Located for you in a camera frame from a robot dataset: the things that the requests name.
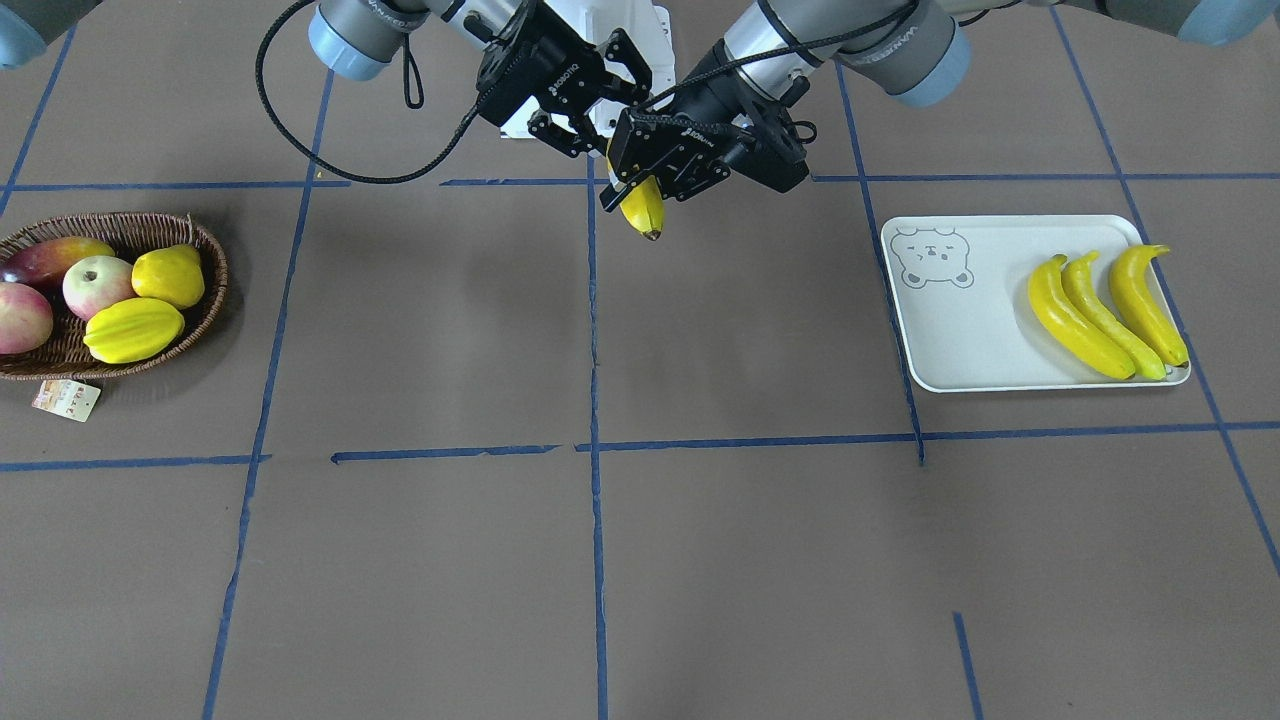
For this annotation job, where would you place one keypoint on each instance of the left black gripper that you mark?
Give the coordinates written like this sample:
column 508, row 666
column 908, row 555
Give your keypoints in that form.
column 703, row 108

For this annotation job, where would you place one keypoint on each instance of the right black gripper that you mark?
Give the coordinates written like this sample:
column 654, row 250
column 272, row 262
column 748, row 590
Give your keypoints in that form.
column 562, row 93

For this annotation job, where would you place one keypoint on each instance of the brown wicker basket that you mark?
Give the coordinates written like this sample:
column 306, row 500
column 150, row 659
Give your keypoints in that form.
column 131, row 234

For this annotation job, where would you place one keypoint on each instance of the paper basket tag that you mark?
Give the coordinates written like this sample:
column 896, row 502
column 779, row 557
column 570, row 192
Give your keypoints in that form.
column 69, row 399

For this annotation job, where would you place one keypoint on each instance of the white rectangular tray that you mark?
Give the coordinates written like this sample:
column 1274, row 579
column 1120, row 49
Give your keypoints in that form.
column 1015, row 302

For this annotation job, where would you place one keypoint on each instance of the red yellow mango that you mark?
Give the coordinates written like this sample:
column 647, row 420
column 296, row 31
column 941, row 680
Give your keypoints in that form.
column 43, row 265

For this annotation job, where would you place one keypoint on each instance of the red pink apple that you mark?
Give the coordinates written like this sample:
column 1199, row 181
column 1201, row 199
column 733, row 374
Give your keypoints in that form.
column 26, row 319

